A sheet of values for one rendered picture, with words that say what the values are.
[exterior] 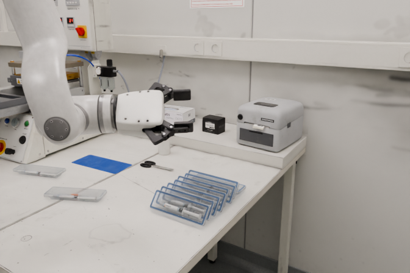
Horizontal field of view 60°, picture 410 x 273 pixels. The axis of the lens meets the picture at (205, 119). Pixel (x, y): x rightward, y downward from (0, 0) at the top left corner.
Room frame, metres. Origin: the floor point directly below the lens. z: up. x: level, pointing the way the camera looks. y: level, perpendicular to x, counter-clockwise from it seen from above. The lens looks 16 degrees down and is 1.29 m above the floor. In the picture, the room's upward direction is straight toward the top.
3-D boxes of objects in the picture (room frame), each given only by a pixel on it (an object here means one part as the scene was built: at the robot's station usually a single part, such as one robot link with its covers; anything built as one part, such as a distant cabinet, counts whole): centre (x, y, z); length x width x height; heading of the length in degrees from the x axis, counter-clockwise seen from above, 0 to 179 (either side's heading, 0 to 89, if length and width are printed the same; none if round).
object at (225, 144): (1.57, -0.01, 0.77); 0.84 x 0.30 x 0.04; 58
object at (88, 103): (0.73, 0.29, 1.09); 0.13 x 0.09 x 0.08; 95
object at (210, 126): (1.55, -0.04, 0.83); 0.09 x 0.06 x 0.07; 54
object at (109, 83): (1.59, 0.45, 1.05); 0.15 x 0.05 x 0.15; 62
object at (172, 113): (1.71, 0.18, 0.83); 0.23 x 0.12 x 0.07; 62
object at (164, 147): (1.39, 0.17, 0.82); 0.05 x 0.05 x 0.14
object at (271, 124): (1.41, -0.27, 0.88); 0.25 x 0.20 x 0.17; 142
